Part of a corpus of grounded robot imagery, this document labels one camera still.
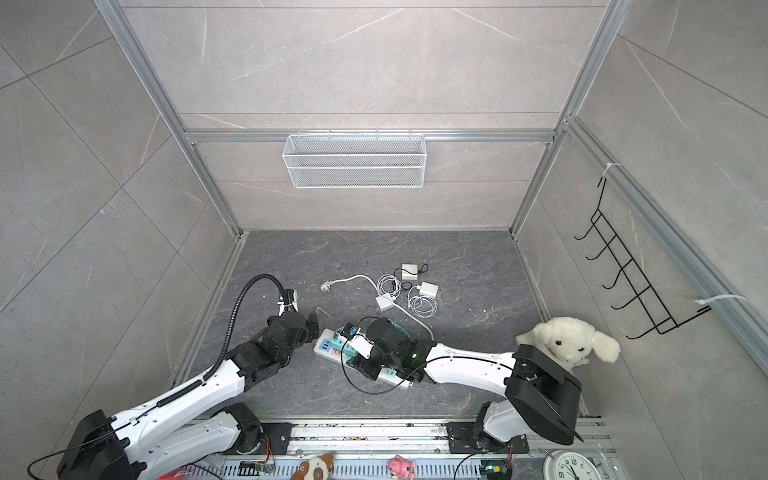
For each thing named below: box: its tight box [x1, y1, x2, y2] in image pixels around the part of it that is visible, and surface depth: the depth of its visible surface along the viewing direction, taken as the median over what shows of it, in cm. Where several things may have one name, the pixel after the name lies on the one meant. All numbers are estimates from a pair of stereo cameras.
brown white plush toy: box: [290, 453, 334, 480], surface depth 69 cm
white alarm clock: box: [543, 450, 603, 480], surface depth 68 cm
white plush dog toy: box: [516, 317, 621, 374], surface depth 73 cm
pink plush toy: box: [387, 454, 416, 480], surface depth 69 cm
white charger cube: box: [375, 292, 395, 312], surface depth 97 cm
